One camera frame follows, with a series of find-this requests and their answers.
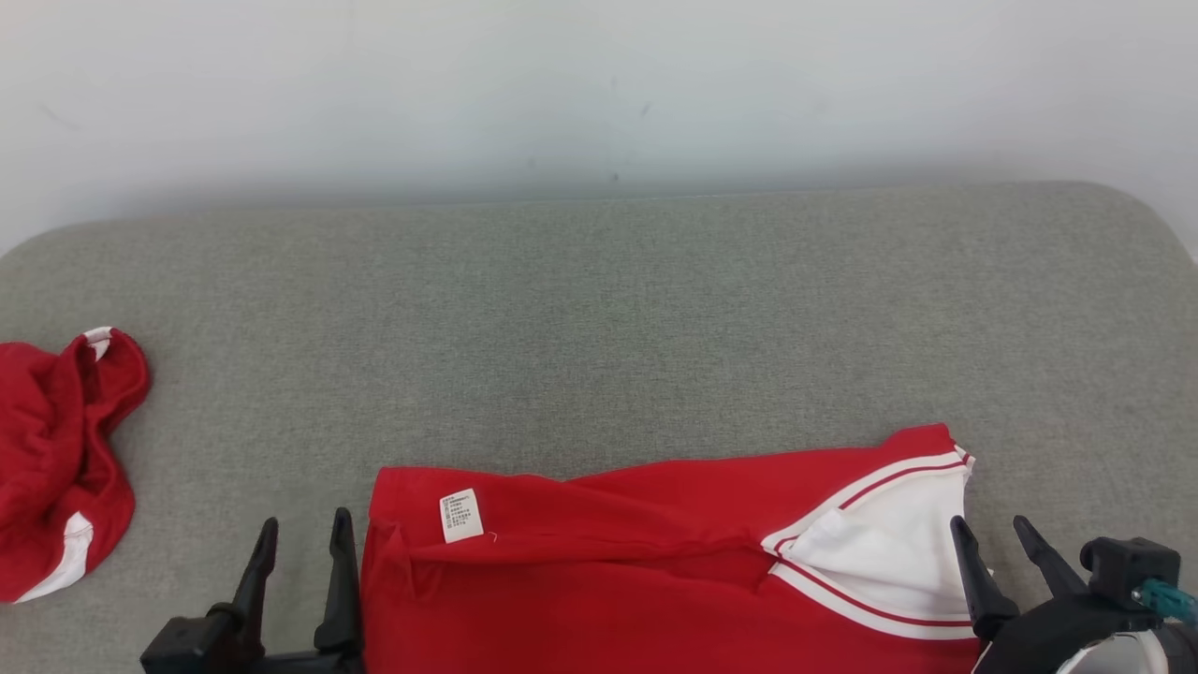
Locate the red basketball shorts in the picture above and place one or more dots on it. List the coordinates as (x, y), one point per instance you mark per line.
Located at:
(47, 468)

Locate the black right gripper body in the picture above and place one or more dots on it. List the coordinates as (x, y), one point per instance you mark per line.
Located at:
(1058, 632)

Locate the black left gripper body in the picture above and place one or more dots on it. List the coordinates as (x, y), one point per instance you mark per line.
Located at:
(206, 651)

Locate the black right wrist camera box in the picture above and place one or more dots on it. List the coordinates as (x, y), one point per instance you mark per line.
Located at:
(1128, 569)

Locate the red basketball jersey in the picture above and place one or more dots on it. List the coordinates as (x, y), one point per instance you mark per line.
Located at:
(608, 580)

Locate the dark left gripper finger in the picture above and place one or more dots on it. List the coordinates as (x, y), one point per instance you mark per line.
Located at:
(255, 580)
(341, 590)

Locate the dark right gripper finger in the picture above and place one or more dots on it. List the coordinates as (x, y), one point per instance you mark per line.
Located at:
(979, 580)
(1050, 562)

